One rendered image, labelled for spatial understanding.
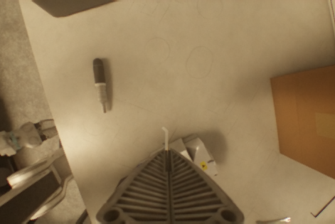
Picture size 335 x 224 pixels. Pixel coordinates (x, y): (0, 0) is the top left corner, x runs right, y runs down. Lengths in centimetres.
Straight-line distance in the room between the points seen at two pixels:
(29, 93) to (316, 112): 191
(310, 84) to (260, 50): 15
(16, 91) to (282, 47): 199
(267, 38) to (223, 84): 17
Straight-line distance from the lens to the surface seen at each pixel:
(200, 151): 32
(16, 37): 199
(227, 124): 41
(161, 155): 17
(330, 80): 37
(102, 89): 38
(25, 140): 70
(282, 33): 52
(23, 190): 79
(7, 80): 200
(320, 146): 42
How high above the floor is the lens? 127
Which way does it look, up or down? 85 degrees down
